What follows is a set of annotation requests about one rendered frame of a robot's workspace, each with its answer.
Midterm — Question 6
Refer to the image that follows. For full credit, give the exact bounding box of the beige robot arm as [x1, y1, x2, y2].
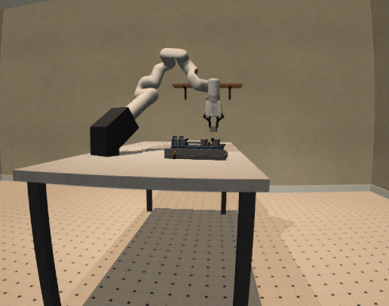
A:
[126, 48, 220, 119]

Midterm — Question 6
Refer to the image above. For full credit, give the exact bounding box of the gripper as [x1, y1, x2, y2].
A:
[203, 99, 224, 128]

